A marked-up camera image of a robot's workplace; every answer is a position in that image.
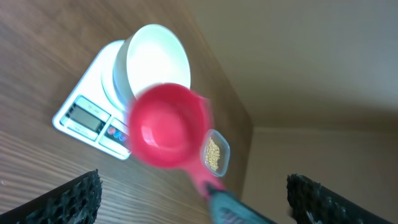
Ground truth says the white digital kitchen scale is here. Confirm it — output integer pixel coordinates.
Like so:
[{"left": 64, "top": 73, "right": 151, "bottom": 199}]
[{"left": 52, "top": 40, "right": 131, "bottom": 160}]

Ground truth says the clear plastic container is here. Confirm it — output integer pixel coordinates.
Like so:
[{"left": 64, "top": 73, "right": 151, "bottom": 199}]
[{"left": 201, "top": 129, "right": 231, "bottom": 177}]

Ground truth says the soybeans pile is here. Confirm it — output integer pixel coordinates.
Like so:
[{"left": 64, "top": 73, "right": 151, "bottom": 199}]
[{"left": 205, "top": 138, "right": 221, "bottom": 172}]

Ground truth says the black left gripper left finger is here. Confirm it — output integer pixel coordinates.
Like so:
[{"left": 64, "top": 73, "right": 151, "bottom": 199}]
[{"left": 1, "top": 169, "right": 102, "bottom": 224}]

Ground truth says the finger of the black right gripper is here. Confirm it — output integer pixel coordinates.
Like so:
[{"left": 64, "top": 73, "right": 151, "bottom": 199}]
[{"left": 206, "top": 183, "right": 275, "bottom": 224}]

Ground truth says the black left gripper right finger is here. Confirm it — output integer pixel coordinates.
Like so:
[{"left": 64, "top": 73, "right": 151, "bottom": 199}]
[{"left": 287, "top": 174, "right": 391, "bottom": 224}]

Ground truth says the pink measuring scoop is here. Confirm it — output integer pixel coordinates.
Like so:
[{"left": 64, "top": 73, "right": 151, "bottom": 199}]
[{"left": 127, "top": 83, "right": 225, "bottom": 199}]

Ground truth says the white bowl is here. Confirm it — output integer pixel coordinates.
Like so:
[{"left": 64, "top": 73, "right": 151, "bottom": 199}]
[{"left": 113, "top": 24, "right": 191, "bottom": 108}]

